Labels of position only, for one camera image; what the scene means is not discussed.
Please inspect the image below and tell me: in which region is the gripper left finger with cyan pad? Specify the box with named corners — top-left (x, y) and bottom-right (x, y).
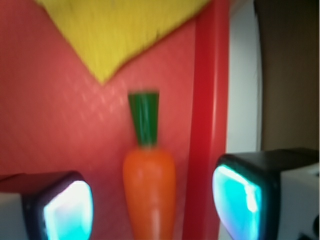
top-left (0, 171), bottom-right (94, 240)

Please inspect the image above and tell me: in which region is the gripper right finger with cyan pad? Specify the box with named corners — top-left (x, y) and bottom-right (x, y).
top-left (212, 148), bottom-right (320, 240)

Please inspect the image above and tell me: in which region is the orange toy carrot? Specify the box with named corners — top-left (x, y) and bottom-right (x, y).
top-left (122, 91), bottom-right (177, 240)

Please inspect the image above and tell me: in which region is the red plastic tray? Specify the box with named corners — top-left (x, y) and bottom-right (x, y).
top-left (0, 0), bottom-right (230, 240)

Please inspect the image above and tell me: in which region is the yellow cloth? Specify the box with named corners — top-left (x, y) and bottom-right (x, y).
top-left (36, 0), bottom-right (209, 85)

